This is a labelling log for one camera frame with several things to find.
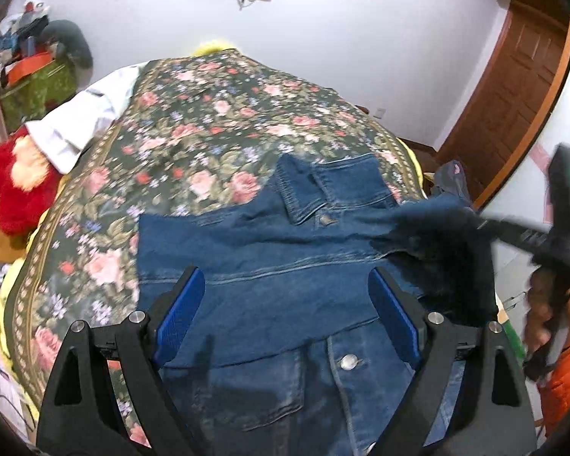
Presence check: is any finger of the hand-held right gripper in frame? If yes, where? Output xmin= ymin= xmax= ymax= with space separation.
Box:
xmin=472 ymin=216 xmax=552 ymax=253

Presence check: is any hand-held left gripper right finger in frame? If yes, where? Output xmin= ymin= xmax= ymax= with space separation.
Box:
xmin=368 ymin=267 xmax=537 ymax=456

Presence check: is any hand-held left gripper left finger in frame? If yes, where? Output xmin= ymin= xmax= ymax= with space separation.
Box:
xmin=35 ymin=266 xmax=206 ymax=456

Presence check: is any blue denim jacket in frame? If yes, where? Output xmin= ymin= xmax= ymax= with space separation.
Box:
xmin=135 ymin=154 xmax=499 ymax=456

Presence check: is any person's right hand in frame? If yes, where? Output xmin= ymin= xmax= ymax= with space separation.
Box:
xmin=522 ymin=266 xmax=570 ymax=382

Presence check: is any dark printed cloth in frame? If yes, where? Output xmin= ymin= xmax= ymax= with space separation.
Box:
xmin=430 ymin=161 xmax=473 ymax=207

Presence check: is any wooden door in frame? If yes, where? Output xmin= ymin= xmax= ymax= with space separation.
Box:
xmin=434 ymin=0 xmax=570 ymax=210

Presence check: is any floral bed blanket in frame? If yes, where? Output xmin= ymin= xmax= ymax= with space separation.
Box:
xmin=5 ymin=50 xmax=428 ymax=442

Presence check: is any red plush toy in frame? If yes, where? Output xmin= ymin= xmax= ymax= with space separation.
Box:
xmin=0 ymin=126 xmax=65 ymax=237

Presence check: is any white shirt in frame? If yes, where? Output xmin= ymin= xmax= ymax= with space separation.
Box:
xmin=26 ymin=64 xmax=141 ymax=175

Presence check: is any green storage box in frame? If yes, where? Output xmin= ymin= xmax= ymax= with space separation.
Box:
xmin=0 ymin=54 xmax=79 ymax=122

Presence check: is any orange box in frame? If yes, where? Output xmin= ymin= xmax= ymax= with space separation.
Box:
xmin=7 ymin=53 xmax=55 ymax=84

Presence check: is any grey plush toy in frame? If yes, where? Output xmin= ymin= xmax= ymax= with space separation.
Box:
xmin=43 ymin=19 xmax=94 ymax=71

